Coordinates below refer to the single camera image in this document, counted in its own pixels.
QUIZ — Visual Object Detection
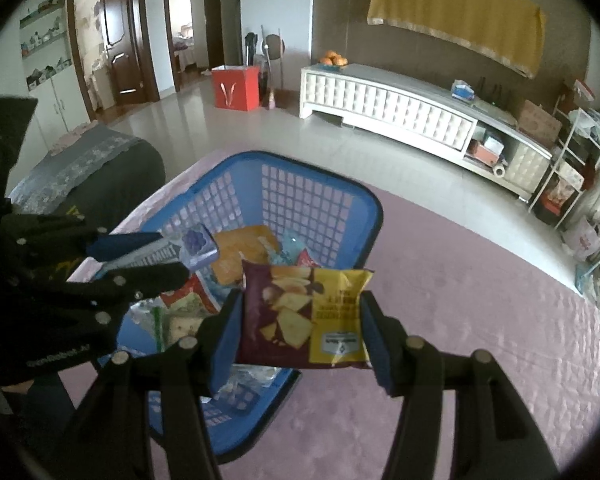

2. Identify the grey blue cylindrical can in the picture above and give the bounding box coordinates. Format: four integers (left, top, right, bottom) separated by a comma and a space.
100, 224, 220, 273

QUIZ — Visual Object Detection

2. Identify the dark brown wooden door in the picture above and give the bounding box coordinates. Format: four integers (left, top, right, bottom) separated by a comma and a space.
99, 0, 146, 105

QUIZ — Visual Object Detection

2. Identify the red snack packet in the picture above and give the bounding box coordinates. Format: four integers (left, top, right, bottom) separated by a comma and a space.
296, 248, 321, 268

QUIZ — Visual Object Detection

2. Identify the yellow hanging cloth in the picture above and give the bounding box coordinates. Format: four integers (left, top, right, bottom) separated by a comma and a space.
367, 0, 546, 79

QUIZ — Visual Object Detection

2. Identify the green snack packet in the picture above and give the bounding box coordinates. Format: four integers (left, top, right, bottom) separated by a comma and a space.
130, 273, 221, 352

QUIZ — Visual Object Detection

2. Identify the white metal shelf rack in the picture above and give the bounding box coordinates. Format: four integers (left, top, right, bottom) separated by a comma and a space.
528, 78, 600, 230

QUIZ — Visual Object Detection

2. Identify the light blue snack packet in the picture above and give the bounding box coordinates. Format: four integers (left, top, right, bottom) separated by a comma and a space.
268, 230, 310, 266

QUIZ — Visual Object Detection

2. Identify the blue plastic basket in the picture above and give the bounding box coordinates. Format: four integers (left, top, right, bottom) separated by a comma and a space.
116, 151, 384, 464

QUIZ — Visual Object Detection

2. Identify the red gift bag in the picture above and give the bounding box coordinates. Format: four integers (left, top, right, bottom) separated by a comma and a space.
211, 65, 260, 112

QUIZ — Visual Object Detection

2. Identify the pink white shopping bag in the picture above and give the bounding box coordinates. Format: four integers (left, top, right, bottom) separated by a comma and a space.
562, 217, 600, 262

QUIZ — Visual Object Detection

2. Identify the pink quilted table cloth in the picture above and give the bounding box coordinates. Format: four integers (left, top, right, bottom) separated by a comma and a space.
72, 152, 600, 479

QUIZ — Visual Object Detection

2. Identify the purple yellow chips bag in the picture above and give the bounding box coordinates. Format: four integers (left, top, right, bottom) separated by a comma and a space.
237, 262, 373, 370

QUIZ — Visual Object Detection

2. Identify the pile of oranges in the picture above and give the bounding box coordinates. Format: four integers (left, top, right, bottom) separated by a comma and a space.
318, 50, 349, 68

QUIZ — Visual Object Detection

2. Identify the blue tissue pack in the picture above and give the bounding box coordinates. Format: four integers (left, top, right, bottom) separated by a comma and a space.
451, 79, 476, 103

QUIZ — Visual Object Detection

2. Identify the white tufted TV cabinet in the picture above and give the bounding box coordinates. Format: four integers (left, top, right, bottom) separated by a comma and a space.
299, 64, 550, 202

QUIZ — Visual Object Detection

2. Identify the brown cardboard box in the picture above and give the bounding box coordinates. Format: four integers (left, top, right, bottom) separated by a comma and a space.
516, 100, 562, 148

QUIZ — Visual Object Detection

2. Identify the orange snack packet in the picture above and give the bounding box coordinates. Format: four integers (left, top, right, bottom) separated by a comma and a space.
211, 226, 278, 286

